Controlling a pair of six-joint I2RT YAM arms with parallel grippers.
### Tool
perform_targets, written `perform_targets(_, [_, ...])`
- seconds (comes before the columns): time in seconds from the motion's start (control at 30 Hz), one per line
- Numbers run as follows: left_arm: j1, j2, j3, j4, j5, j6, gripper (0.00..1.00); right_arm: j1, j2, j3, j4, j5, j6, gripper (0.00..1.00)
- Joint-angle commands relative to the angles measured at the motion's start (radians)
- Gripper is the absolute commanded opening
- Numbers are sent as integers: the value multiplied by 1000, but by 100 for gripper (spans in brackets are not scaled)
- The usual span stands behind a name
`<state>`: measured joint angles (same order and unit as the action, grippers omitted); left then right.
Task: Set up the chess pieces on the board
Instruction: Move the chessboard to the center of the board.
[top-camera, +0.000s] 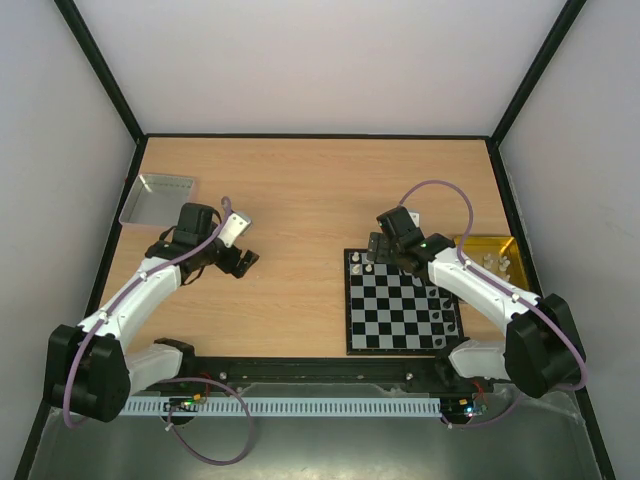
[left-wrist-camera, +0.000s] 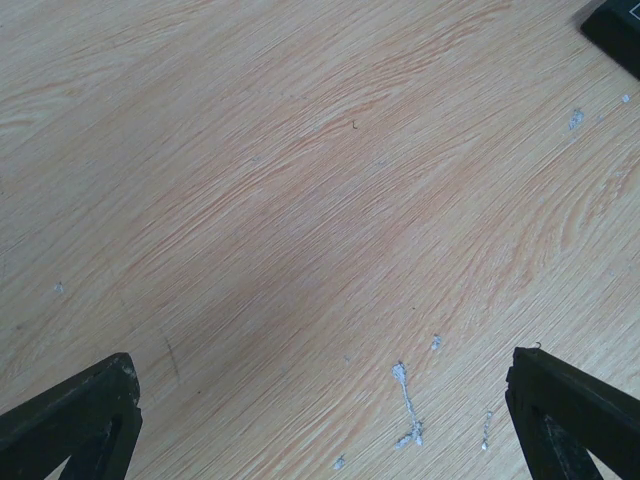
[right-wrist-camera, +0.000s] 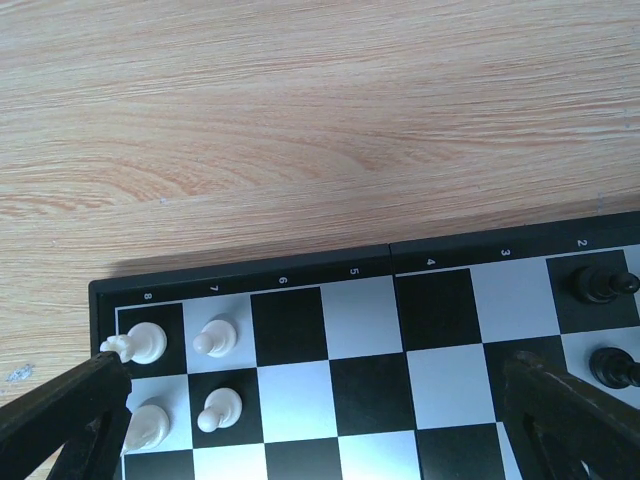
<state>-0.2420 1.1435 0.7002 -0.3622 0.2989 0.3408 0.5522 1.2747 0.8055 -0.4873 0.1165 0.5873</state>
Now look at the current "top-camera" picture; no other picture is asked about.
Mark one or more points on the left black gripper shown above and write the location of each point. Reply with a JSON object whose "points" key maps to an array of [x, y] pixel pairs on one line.
{"points": [[245, 263]]}

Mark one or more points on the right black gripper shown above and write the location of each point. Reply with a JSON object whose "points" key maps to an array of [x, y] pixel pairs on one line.
{"points": [[378, 245]]}

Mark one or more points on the black magnetic chess board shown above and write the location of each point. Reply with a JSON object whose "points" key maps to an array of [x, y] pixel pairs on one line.
{"points": [[390, 312]]}

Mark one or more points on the gold metal tin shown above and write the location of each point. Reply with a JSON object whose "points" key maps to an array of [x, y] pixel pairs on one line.
{"points": [[500, 255]]}

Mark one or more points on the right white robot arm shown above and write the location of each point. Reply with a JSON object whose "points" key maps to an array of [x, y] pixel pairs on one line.
{"points": [[541, 349]]}

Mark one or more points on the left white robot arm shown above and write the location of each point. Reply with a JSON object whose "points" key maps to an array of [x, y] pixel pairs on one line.
{"points": [[89, 373]]}

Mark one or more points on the silver metal tray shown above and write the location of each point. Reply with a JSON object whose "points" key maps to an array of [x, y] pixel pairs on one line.
{"points": [[155, 200]]}

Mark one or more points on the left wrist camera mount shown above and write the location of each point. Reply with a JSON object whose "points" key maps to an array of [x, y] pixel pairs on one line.
{"points": [[236, 226]]}

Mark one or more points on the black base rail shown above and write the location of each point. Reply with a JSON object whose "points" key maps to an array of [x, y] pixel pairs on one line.
{"points": [[411, 374]]}

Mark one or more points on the white slotted cable duct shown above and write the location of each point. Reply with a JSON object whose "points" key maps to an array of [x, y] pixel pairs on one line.
{"points": [[286, 407]]}

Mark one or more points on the black frame enclosure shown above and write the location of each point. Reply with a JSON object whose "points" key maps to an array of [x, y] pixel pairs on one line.
{"points": [[553, 40]]}

